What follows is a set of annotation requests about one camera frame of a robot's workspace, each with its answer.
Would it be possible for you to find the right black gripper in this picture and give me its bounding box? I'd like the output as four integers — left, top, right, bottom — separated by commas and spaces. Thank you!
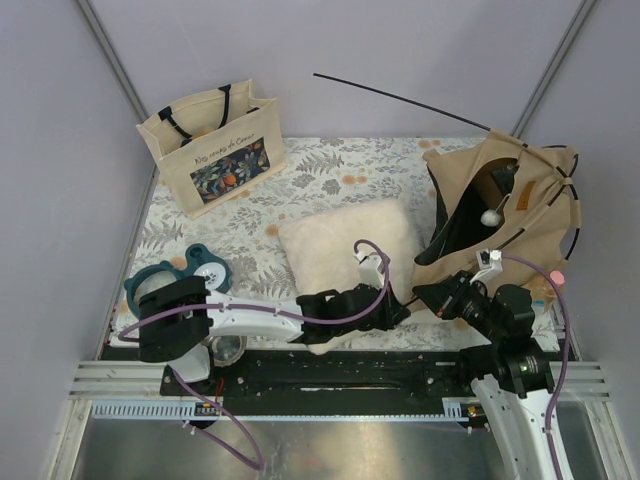
413, 269, 504, 342

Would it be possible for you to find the beige fabric pet tent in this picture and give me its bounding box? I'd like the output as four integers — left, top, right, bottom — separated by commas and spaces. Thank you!
412, 130, 581, 286

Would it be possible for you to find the black tent pole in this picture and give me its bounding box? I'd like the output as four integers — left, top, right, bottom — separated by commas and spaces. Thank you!
313, 72, 582, 306

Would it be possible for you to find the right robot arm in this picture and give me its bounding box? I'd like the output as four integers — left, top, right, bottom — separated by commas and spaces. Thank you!
413, 271, 573, 479

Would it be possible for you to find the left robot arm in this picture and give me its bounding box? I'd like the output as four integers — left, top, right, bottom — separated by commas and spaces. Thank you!
138, 276, 410, 395

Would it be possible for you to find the teal pet bowl stand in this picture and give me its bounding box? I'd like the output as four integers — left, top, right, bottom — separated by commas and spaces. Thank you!
124, 244, 232, 319

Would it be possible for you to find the white toy ball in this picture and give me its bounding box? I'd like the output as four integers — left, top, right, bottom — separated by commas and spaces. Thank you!
480, 209, 502, 228

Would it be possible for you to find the cream fluffy pillow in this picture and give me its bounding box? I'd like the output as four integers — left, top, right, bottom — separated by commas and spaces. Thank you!
278, 199, 445, 355

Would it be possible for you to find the pink capped juice bottle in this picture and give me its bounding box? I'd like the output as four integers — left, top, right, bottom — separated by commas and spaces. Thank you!
527, 270, 565, 310

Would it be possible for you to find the stainless steel bowl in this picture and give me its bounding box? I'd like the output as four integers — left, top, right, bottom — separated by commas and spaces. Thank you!
210, 336, 247, 367

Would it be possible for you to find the floral patterned table mat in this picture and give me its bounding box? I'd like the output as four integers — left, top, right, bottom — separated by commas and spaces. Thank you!
108, 135, 571, 351

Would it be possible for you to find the beige floral tote bag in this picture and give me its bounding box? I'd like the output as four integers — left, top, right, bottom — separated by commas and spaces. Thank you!
137, 79, 286, 219

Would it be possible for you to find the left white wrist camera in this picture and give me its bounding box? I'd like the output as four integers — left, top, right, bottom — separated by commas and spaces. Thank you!
354, 252, 390, 291

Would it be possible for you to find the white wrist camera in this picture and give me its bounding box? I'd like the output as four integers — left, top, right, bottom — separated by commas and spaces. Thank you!
354, 252, 390, 291
471, 249, 503, 284

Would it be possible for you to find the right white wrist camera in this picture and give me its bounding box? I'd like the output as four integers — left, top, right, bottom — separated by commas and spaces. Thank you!
471, 249, 503, 284

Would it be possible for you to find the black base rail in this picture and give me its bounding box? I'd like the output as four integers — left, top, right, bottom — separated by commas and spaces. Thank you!
191, 350, 471, 417

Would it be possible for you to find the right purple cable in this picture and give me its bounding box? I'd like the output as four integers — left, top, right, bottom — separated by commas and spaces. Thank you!
499, 252, 571, 480

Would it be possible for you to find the purple cable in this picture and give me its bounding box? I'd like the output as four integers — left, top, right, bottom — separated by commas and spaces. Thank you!
117, 238, 391, 471
499, 252, 571, 480

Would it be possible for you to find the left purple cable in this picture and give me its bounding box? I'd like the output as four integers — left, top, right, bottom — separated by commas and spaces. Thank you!
117, 238, 391, 471

